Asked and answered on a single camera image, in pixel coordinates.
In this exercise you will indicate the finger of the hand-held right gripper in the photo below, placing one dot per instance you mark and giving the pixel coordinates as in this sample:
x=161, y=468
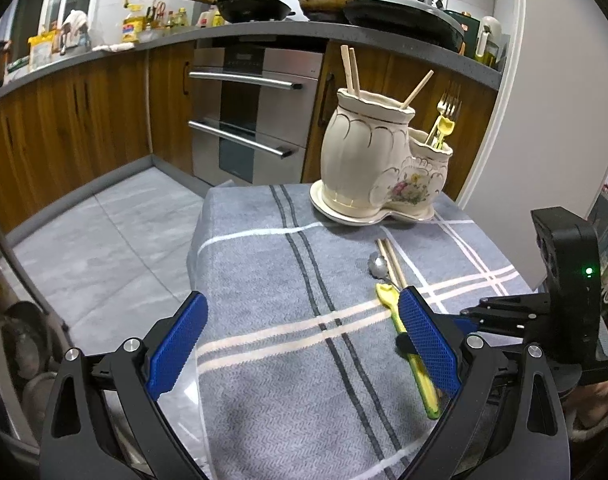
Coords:
x=508, y=322
x=513, y=304

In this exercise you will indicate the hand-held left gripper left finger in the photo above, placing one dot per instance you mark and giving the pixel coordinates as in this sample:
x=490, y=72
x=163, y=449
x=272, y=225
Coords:
x=179, y=345

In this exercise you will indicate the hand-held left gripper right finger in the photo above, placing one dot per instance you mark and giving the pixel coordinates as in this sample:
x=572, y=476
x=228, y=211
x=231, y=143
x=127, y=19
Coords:
x=428, y=342

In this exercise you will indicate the yellow plastic spoon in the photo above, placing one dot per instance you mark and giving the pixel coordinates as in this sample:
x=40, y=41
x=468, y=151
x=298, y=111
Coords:
x=444, y=127
x=386, y=294

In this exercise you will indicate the metal spoon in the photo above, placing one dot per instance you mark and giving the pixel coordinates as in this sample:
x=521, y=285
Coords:
x=377, y=265

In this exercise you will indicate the cream ceramic utensil holder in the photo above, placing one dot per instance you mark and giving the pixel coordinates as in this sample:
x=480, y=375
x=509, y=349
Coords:
x=364, y=155

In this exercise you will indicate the metal fork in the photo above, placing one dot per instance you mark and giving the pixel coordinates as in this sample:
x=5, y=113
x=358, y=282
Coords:
x=454, y=100
x=442, y=106

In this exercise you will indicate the person's right forearm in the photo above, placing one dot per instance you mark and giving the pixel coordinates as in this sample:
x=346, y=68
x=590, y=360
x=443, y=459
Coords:
x=603, y=400

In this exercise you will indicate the grey plaid cloth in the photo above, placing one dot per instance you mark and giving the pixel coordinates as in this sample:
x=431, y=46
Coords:
x=264, y=310

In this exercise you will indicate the cream ceramic saucer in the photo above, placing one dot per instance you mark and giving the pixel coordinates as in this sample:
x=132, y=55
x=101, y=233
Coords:
x=334, y=215

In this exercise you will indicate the narrow wooden base cabinet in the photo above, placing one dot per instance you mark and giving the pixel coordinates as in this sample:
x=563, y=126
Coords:
x=473, y=125

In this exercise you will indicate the long wooden base cabinet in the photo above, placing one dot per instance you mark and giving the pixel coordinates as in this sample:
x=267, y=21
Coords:
x=84, y=120

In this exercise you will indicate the stainless steel oven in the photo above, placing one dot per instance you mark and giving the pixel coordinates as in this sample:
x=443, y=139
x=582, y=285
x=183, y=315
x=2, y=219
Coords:
x=254, y=110

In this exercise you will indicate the white oil dispenser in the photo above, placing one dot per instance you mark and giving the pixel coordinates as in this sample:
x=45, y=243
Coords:
x=489, y=42

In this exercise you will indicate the dark green container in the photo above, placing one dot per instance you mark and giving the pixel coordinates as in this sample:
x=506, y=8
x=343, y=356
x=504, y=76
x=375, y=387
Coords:
x=461, y=30

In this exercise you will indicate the large black pan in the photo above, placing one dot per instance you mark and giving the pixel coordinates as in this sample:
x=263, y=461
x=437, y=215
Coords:
x=408, y=25

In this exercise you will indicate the white rag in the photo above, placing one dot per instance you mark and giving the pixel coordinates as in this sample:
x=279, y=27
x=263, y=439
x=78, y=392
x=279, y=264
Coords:
x=114, y=47

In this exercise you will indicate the grey kitchen countertop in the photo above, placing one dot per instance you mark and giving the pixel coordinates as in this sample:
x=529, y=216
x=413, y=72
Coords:
x=234, y=32

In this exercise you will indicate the yellow cooking oil bottle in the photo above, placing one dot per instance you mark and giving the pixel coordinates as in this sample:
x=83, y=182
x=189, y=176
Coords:
x=131, y=27

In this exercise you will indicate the yellow food bag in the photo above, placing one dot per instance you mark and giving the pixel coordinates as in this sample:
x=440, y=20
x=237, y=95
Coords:
x=40, y=52

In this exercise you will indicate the white hanging towel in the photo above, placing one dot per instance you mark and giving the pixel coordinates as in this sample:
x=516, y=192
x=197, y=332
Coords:
x=75, y=27

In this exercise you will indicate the black wok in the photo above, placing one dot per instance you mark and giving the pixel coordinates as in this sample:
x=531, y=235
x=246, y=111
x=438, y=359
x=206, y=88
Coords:
x=254, y=7

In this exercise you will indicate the kitchen window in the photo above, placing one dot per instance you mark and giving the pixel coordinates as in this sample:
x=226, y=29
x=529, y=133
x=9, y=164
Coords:
x=54, y=0

